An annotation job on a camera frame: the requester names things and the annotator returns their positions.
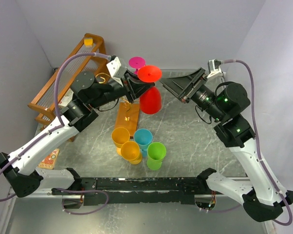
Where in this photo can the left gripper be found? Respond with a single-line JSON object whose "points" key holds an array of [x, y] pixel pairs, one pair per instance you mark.
{"points": [[134, 86]]}

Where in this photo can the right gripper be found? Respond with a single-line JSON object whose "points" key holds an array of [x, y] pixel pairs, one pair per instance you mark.
{"points": [[185, 87]]}

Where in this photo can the red wine glass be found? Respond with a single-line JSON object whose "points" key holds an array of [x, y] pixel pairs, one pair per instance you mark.
{"points": [[150, 101]]}

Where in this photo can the pink wine glass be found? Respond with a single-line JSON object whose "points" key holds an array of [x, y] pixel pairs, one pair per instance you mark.
{"points": [[136, 63]]}

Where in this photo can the blue wine glass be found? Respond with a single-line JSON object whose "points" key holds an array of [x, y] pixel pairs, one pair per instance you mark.
{"points": [[143, 137]]}

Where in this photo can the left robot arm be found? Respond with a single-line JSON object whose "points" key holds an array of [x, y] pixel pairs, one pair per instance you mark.
{"points": [[20, 167]]}

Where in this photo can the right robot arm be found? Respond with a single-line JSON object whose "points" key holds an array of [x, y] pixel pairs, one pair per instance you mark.
{"points": [[265, 198]]}

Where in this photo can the orange wine glass rear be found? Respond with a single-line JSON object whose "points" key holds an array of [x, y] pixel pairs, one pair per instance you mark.
{"points": [[120, 136]]}

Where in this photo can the orange wine glass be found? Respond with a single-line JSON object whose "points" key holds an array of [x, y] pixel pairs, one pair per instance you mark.
{"points": [[120, 136], [130, 151]]}

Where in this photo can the wooden rack shelf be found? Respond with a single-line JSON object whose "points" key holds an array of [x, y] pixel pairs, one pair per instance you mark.
{"points": [[43, 103]]}

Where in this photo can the orange wine glass front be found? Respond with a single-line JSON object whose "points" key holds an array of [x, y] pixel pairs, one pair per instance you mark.
{"points": [[130, 151]]}

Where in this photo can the green wine glass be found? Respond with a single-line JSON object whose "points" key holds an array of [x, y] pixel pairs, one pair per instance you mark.
{"points": [[156, 152]]}

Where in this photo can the yellow block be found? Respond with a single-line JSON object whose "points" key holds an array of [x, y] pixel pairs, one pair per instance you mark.
{"points": [[88, 42]]}

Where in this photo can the small card box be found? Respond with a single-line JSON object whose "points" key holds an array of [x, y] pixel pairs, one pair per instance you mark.
{"points": [[66, 99]]}

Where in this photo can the orange picture card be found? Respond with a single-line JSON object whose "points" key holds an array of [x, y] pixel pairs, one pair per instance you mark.
{"points": [[50, 161]]}

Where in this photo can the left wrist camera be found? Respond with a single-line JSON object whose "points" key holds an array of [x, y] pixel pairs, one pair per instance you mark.
{"points": [[117, 69]]}

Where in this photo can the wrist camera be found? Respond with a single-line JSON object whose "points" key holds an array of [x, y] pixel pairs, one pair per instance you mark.
{"points": [[117, 69], [215, 69]]}

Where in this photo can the gold wire glass rack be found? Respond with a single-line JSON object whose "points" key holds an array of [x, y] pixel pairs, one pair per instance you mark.
{"points": [[128, 113]]}

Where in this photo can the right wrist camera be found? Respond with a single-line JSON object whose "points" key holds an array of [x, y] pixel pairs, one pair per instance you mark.
{"points": [[215, 69]]}

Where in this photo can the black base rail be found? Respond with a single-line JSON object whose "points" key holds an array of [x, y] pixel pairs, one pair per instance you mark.
{"points": [[140, 190]]}

